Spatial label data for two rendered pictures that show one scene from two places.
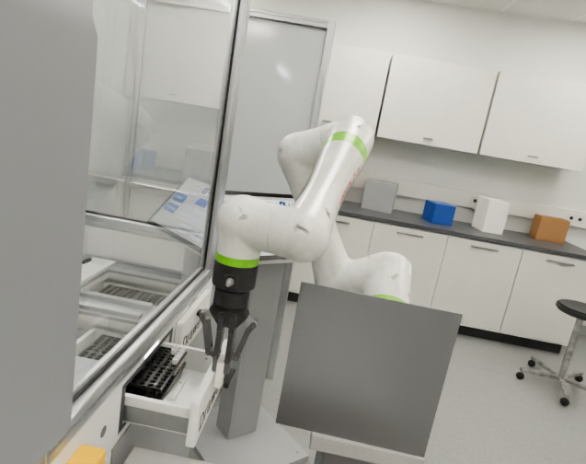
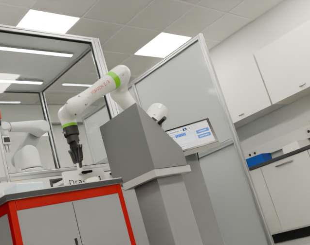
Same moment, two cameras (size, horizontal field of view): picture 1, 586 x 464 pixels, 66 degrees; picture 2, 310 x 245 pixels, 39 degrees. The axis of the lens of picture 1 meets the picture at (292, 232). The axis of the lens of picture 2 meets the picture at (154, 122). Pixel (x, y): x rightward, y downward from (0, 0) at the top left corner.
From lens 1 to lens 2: 2.29 m
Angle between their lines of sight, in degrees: 48
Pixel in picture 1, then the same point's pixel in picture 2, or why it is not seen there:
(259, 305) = (192, 185)
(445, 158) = not seen: outside the picture
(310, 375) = (114, 160)
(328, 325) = (110, 136)
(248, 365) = (203, 224)
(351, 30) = (297, 21)
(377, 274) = not seen: hidden behind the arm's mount
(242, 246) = (63, 119)
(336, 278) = not seen: hidden behind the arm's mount
